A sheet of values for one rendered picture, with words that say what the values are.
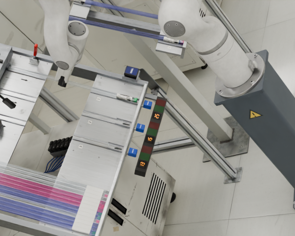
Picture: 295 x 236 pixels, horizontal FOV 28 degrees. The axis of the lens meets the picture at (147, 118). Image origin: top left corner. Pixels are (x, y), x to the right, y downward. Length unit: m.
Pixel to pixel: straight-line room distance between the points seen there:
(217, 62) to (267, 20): 1.51
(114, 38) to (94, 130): 1.24
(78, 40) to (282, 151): 0.84
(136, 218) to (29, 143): 0.63
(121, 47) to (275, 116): 1.50
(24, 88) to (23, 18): 2.42
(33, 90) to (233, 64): 0.79
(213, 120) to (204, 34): 1.02
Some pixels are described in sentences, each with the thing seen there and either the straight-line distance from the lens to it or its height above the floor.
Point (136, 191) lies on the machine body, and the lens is 2.63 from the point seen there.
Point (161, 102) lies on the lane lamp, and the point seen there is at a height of 0.66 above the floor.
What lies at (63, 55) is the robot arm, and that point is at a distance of 1.97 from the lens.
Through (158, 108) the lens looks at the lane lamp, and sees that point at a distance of 2.24.
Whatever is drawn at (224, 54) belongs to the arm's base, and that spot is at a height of 0.85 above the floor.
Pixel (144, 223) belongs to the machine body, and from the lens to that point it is 2.65.
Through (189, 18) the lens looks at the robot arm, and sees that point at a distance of 1.74.
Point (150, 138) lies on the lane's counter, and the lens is 2.17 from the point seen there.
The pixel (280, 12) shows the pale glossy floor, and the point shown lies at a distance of 3.39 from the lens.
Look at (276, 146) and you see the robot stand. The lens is 2.19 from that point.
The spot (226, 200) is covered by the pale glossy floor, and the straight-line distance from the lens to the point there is 2.71.
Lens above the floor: 1.94
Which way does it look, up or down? 35 degrees down
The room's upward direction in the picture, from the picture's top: 45 degrees counter-clockwise
